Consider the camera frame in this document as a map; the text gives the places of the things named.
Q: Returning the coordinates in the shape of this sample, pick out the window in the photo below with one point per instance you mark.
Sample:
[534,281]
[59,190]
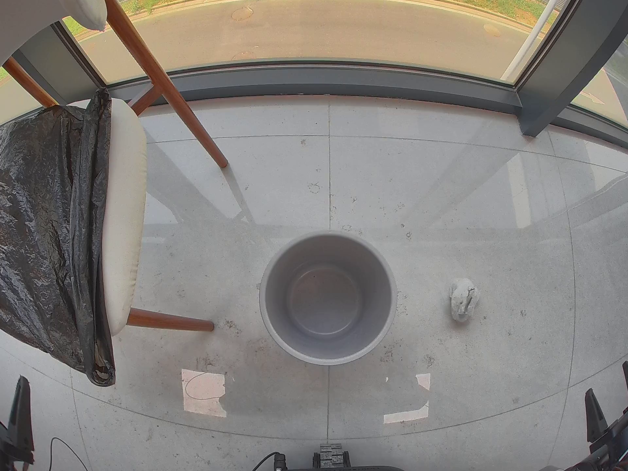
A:
[319,32]

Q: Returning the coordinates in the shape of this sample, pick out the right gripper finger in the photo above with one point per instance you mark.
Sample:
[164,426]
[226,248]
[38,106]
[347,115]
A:
[625,373]
[595,417]

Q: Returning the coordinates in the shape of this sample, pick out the grey trash bin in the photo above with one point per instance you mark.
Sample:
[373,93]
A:
[326,322]

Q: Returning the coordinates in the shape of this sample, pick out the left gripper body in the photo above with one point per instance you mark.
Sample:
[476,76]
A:
[19,460]

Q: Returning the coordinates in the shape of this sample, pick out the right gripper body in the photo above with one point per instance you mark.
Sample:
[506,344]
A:
[613,434]

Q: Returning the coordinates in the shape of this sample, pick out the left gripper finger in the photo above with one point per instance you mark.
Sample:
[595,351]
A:
[22,420]

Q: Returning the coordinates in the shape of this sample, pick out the white paper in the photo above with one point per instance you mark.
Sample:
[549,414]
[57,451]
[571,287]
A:
[462,300]

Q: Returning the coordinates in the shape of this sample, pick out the black plastic bag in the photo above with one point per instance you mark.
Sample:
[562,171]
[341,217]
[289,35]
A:
[39,223]

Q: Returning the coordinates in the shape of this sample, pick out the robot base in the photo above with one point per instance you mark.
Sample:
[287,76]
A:
[333,459]

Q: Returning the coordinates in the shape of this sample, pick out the white cushioned wooden chair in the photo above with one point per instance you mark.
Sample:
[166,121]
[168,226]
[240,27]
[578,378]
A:
[125,204]

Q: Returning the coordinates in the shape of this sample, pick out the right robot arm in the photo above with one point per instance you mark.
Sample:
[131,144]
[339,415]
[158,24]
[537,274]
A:
[588,465]

